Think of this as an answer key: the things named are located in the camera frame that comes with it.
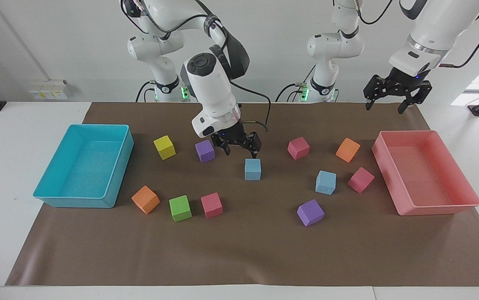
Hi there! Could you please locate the pink plastic bin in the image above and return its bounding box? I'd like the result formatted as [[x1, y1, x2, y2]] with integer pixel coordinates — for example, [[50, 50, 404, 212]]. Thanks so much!
[[372, 130, 479, 216]]

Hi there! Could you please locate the cyan plastic bin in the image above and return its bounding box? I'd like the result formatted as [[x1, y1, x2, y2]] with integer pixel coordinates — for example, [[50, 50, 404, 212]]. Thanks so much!
[[33, 124, 135, 209]]

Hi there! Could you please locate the green foam block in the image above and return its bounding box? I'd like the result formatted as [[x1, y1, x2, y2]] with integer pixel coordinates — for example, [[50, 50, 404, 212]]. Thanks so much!
[[169, 195, 192, 223]]

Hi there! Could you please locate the yellow foam block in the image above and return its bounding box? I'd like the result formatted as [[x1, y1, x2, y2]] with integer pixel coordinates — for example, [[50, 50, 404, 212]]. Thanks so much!
[[153, 135, 176, 160]]

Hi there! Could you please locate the orange foam block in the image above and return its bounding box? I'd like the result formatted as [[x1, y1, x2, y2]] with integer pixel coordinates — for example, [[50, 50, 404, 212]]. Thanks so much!
[[335, 137, 361, 163], [131, 185, 161, 215]]

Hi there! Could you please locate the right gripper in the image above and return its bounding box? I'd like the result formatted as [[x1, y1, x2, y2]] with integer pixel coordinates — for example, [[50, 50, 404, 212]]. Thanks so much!
[[210, 122, 262, 159]]

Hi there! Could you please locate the pink foam block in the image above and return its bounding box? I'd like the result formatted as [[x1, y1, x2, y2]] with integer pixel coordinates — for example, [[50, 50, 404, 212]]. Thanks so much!
[[287, 136, 311, 160], [200, 192, 224, 220], [347, 167, 376, 194]]

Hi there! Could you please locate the white wall socket box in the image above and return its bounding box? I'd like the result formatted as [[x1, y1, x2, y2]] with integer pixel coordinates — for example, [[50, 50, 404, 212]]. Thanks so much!
[[28, 80, 73, 101]]

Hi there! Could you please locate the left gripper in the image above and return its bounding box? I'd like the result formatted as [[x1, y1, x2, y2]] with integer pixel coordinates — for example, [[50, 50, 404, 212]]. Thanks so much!
[[363, 68, 433, 115]]

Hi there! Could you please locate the blue foam block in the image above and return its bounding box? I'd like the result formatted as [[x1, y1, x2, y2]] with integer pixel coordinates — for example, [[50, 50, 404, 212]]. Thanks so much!
[[315, 170, 337, 195], [244, 158, 262, 181]]

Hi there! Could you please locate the purple foam block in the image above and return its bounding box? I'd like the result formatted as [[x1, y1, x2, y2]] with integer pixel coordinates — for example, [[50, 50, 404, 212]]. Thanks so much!
[[297, 199, 325, 227], [195, 139, 216, 164]]

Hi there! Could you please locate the black cable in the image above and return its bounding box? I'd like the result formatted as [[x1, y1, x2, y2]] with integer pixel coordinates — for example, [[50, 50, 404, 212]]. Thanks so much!
[[135, 81, 157, 103], [229, 79, 272, 133], [438, 0, 479, 69], [120, 0, 209, 35], [275, 82, 307, 103], [355, 0, 395, 25]]

